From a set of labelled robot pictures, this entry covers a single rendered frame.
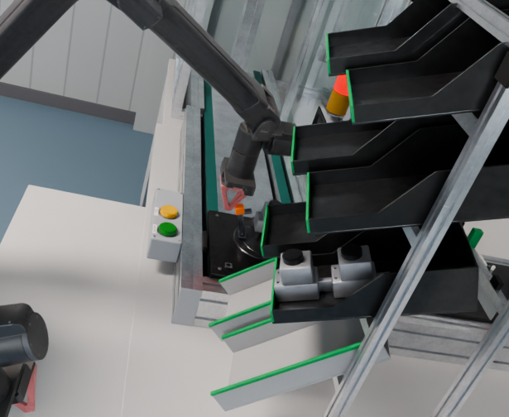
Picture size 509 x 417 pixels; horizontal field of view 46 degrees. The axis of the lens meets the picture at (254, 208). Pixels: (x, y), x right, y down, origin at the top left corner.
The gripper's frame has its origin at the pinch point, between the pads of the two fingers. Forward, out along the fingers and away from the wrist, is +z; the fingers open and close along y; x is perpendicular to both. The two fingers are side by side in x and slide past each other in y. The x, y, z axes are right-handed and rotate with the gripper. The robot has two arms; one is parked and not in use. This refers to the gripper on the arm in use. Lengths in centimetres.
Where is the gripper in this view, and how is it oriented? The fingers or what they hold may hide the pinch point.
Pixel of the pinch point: (228, 206)
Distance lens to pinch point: 132.5
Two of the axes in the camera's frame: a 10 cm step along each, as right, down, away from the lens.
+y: -0.8, -5.6, 8.2
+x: -9.6, -1.8, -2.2
